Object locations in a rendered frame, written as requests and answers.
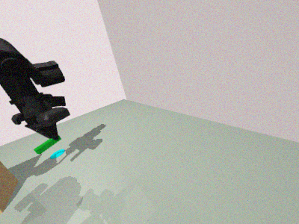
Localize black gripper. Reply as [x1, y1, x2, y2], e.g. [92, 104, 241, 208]
[9, 90, 70, 140]

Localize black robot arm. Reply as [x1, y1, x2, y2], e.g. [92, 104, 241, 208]
[0, 38, 66, 110]

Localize green rectangular post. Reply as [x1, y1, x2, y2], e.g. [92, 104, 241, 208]
[34, 135, 61, 154]

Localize cyan circle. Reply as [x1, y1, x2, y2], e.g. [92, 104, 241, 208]
[50, 150, 65, 159]

